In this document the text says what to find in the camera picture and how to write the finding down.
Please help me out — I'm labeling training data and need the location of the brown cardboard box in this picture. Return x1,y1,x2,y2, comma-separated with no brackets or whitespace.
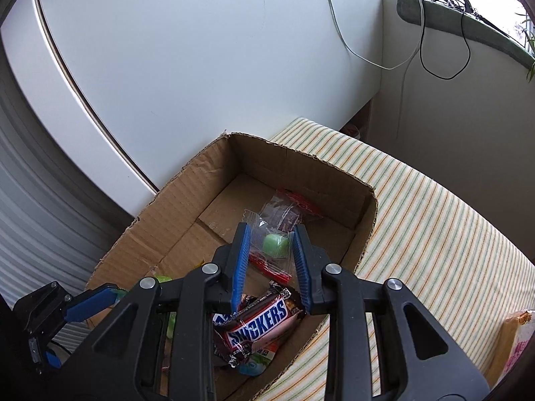
86,131,379,401

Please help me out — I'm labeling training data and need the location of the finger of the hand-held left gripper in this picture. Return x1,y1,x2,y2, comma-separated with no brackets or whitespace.
63,283,128,323
28,336,64,374

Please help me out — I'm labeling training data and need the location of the black cable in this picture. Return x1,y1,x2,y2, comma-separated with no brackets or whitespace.
419,0,471,80

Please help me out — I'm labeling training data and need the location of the clear packet with dark cake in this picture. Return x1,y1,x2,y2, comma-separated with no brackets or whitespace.
259,187,325,233

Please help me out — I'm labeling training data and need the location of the clear packet with red trim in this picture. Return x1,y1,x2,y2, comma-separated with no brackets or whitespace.
241,209,296,287

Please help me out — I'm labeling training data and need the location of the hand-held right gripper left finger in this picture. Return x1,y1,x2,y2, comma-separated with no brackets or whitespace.
54,222,252,401

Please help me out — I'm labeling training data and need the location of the white cable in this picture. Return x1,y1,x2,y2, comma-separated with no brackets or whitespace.
321,0,426,143

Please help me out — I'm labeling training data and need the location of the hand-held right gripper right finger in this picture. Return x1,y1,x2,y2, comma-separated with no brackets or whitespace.
292,225,492,401

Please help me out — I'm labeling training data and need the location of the potted green plant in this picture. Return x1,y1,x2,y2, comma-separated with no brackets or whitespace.
515,7,535,85

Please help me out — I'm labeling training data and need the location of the pink snack wrapper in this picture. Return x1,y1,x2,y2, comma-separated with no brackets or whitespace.
250,329,294,352

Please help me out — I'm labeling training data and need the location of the white cabinet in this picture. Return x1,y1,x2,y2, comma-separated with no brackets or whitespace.
0,0,384,219

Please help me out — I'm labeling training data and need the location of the grey stone window sill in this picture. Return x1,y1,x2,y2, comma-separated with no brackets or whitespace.
396,0,535,68

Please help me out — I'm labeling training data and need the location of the clear packet of sliced bread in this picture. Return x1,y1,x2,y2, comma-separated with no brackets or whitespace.
486,309,535,390

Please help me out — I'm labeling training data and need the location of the white slatted shutter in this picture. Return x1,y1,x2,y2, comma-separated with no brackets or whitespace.
0,87,139,344

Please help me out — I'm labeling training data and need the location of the small brown chocolate bar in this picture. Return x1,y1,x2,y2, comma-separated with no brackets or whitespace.
221,282,304,363

